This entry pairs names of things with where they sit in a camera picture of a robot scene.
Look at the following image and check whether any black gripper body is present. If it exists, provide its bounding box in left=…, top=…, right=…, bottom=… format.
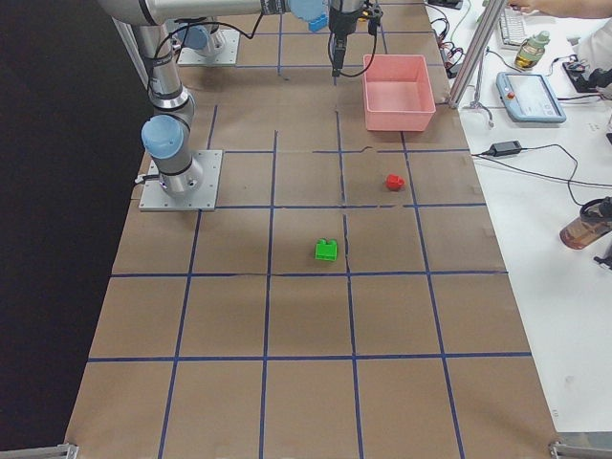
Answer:
left=328, top=0, right=383, bottom=36

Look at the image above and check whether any green toy block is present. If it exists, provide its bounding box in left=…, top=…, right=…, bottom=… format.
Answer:
left=315, top=238, right=338, bottom=261

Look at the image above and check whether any blue long toy block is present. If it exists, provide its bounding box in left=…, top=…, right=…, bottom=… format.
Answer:
left=308, top=13, right=328, bottom=33

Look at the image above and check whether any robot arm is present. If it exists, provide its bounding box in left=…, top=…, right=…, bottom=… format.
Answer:
left=174, top=1, right=383, bottom=59
left=99, top=1, right=298, bottom=198

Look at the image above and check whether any pink plastic box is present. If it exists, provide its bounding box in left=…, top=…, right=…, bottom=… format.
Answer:
left=362, top=54, right=436, bottom=132

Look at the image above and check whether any person hand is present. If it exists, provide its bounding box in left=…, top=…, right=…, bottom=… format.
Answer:
left=507, top=0, right=540, bottom=13

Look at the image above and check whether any red toy block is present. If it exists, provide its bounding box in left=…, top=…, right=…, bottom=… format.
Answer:
left=384, top=174, right=405, bottom=191

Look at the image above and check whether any white keyboard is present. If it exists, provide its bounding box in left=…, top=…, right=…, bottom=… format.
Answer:
left=498, top=8, right=527, bottom=50

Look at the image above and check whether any green tea bottle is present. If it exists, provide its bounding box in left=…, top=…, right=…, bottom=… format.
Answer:
left=514, top=31, right=550, bottom=71

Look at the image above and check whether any teach pendant tablet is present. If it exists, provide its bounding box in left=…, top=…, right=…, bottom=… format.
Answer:
left=495, top=72, right=566, bottom=123

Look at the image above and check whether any black power adapter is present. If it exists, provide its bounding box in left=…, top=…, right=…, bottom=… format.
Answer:
left=487, top=141, right=523, bottom=158

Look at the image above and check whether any brown drink bottle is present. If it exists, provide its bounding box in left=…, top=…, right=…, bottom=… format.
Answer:
left=559, top=197, right=611, bottom=250

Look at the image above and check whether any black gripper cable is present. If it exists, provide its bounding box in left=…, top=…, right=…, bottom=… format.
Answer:
left=329, top=28, right=379, bottom=78

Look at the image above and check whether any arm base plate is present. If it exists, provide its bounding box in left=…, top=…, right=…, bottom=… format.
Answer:
left=178, top=28, right=240, bottom=67
left=139, top=150, right=223, bottom=211

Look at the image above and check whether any aluminium frame post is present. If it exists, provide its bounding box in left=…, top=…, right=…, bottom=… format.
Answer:
left=448, top=0, right=506, bottom=108

